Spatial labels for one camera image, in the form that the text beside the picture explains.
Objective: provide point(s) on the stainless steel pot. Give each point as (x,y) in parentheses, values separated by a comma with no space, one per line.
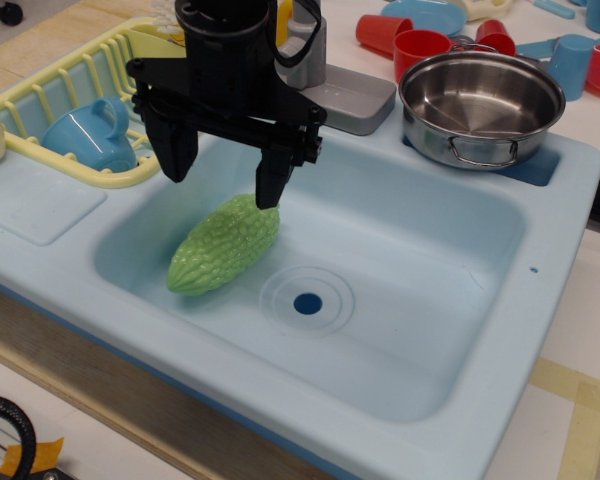
(478,110)

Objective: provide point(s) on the red cup behind pot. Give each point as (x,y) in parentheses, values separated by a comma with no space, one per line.
(493,33)

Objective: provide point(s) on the red cup lying down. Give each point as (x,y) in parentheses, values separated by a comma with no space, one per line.
(377,32)

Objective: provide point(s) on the cream plastic basket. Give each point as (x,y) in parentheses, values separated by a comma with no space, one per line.
(484,9)

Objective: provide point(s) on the light blue plate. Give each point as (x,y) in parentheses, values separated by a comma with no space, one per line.
(441,16)

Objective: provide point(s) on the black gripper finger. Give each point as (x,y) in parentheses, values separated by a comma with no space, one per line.
(272,175)
(174,142)

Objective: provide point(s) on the green bumpy toy squash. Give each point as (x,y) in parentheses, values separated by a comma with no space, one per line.
(221,247)

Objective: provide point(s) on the light blue toy cup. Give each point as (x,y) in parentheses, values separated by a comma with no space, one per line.
(96,134)

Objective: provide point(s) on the grey toy faucet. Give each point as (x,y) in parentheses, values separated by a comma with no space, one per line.
(355,102)

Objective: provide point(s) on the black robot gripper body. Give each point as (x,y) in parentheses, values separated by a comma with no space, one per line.
(227,84)

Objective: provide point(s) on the light blue toy sink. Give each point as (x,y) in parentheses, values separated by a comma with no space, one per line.
(391,328)

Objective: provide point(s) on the yellow dish drying rack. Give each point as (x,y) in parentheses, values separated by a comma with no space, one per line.
(94,70)

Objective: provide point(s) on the red cup near pot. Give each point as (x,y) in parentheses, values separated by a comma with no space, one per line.
(413,46)

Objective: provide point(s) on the black caster wheel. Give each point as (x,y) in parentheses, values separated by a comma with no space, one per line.
(11,14)

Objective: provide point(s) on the blue cup at right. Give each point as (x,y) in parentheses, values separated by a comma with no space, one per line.
(570,62)

